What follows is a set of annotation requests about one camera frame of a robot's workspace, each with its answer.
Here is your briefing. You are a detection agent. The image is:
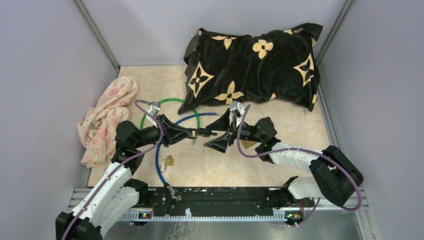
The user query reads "black pillow with beige flowers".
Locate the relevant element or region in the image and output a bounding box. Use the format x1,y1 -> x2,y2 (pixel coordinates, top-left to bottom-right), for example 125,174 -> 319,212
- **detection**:
178,23 -> 323,114

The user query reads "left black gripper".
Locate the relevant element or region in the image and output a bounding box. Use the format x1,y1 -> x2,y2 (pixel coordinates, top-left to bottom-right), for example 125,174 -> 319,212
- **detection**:
133,113 -> 193,149

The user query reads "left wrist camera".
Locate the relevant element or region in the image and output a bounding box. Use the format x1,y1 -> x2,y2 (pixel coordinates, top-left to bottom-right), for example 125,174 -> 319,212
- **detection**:
146,101 -> 161,127

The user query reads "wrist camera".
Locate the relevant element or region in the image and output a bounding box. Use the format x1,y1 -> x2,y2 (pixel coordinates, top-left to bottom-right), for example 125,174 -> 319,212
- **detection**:
146,101 -> 161,127
229,101 -> 245,119

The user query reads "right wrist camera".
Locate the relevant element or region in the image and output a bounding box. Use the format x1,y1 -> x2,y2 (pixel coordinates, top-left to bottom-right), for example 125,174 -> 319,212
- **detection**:
229,101 -> 245,119

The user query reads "purple cable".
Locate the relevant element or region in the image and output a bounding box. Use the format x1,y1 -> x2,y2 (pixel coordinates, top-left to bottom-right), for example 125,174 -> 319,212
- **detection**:
235,104 -> 364,212
61,99 -> 166,240

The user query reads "small brass padlock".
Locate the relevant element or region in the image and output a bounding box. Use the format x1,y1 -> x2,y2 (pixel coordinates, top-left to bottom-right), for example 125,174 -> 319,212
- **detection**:
161,155 -> 174,173

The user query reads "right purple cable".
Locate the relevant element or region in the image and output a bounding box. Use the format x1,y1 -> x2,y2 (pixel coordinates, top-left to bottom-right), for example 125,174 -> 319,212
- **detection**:
235,104 -> 364,212

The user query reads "green cable lock loop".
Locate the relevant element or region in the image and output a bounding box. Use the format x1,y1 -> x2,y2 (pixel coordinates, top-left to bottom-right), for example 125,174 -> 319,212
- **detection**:
139,98 -> 201,129

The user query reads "aluminium frame rail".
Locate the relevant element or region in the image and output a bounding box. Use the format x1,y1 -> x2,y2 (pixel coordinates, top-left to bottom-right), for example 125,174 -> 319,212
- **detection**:
67,187 -> 370,220

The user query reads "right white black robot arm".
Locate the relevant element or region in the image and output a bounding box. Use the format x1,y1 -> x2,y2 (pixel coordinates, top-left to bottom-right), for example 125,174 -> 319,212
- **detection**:
205,110 -> 364,211

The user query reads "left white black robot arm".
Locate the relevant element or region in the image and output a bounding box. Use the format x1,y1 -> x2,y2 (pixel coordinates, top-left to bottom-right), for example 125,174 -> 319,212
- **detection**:
55,114 -> 198,240

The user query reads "pink floral white cloth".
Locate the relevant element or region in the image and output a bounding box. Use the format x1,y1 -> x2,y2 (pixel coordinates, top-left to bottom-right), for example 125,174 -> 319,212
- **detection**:
77,76 -> 139,168

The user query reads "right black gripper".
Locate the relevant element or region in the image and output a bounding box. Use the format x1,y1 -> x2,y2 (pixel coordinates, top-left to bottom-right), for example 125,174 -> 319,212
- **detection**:
204,108 -> 263,153

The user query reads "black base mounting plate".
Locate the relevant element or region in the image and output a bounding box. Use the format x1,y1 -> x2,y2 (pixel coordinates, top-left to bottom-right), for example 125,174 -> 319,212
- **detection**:
140,186 -> 315,217

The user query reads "large brass padlock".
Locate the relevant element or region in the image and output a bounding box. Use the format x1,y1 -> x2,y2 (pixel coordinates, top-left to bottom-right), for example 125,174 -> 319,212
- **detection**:
240,140 -> 258,149

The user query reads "black Kaijing padlock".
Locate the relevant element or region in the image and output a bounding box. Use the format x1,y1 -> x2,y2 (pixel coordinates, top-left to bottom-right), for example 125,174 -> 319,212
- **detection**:
191,128 -> 218,146

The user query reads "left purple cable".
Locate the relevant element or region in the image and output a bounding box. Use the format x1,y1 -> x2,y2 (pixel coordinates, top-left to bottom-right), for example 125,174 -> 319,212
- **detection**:
61,99 -> 166,240

